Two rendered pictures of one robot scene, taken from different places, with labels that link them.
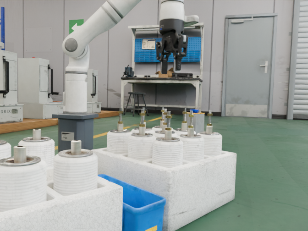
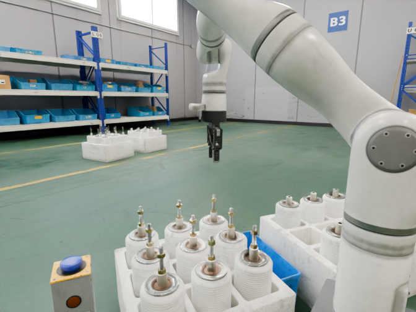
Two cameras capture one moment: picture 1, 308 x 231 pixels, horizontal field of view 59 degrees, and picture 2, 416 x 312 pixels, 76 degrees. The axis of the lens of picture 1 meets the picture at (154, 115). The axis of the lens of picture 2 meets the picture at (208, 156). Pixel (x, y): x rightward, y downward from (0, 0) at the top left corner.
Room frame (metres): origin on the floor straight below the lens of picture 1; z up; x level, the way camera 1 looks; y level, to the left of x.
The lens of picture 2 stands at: (1.60, 0.24, 0.65)
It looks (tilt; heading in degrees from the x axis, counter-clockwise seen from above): 12 degrees down; 202
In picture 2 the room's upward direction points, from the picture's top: straight up
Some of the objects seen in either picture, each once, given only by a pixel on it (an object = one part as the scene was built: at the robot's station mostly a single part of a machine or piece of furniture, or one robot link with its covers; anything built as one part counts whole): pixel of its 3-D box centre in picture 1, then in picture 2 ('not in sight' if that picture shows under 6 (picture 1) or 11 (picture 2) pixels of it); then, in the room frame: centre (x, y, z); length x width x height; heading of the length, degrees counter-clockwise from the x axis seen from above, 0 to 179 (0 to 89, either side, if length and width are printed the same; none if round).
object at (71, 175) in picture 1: (75, 193); (287, 225); (0.60, 0.17, 0.16); 0.10 x 0.10 x 0.18
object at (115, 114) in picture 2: not in sight; (106, 112); (-2.75, -3.79, 0.36); 0.50 x 0.38 x 0.21; 76
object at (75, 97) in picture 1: (76, 94); (370, 272); (1.17, 0.34, 0.39); 0.09 x 0.09 x 0.17; 75
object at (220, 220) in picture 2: (167, 139); (213, 220); (0.84, -0.05, 0.25); 0.08 x 0.08 x 0.01
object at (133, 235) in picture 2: (209, 133); (142, 234); (1.01, -0.21, 0.25); 0.08 x 0.08 x 0.01
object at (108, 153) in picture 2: not in sight; (108, 149); (-0.70, -1.90, 0.09); 0.39 x 0.39 x 0.18; 82
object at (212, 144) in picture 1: (208, 157); (143, 262); (1.01, -0.21, 0.16); 0.10 x 0.10 x 0.18
